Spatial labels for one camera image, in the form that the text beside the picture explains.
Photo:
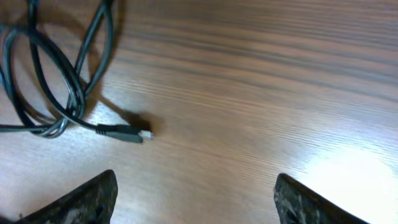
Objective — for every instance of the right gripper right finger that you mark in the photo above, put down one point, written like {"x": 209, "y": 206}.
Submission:
{"x": 298, "y": 204}

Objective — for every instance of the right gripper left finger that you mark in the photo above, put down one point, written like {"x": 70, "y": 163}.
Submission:
{"x": 91, "y": 203}

